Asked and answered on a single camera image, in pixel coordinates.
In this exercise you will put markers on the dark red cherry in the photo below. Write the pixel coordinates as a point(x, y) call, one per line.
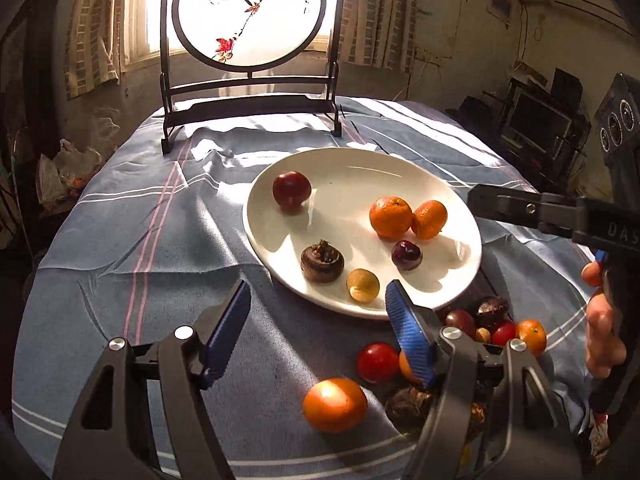
point(459, 320)

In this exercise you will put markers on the dark monitor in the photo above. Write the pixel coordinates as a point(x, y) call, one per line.
point(537, 120)

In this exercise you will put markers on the person's right hand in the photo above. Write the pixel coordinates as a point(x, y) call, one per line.
point(602, 340)

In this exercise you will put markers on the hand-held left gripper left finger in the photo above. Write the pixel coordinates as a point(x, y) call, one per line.
point(227, 327)

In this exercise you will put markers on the brown water chestnut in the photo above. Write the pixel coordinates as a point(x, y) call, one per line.
point(407, 406)
point(322, 262)
point(492, 310)

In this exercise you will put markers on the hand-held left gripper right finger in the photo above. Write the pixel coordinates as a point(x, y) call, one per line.
point(407, 335)

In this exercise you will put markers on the large mandarin orange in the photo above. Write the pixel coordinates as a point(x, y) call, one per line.
point(334, 406)

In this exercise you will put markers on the wall vent cover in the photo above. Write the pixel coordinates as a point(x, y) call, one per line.
point(500, 2)

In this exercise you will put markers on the black speaker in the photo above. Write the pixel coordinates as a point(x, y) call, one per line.
point(620, 125)

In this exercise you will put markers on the round painted table screen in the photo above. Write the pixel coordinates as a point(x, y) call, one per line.
point(250, 107)

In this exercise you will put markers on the checked curtain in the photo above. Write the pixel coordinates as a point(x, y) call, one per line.
point(380, 15)
point(95, 35)

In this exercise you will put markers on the crumpled wrapper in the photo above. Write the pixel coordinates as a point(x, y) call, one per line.
point(600, 435)

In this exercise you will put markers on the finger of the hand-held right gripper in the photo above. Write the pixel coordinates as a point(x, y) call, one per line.
point(515, 207)

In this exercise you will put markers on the white oval plate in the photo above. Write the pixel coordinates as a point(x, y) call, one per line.
point(350, 180)

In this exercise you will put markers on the yellow cherry tomato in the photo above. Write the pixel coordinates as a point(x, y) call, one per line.
point(362, 285)
point(482, 335)

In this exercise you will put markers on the dark red plum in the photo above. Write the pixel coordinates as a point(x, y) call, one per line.
point(291, 190)
point(406, 256)

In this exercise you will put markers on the red cherry tomato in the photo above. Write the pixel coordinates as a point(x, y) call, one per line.
point(504, 333)
point(376, 363)

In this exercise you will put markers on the blue striped tablecloth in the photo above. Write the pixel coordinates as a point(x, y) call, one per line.
point(150, 260)

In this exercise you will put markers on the white plastic bag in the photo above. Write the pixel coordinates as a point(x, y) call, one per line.
point(70, 170)

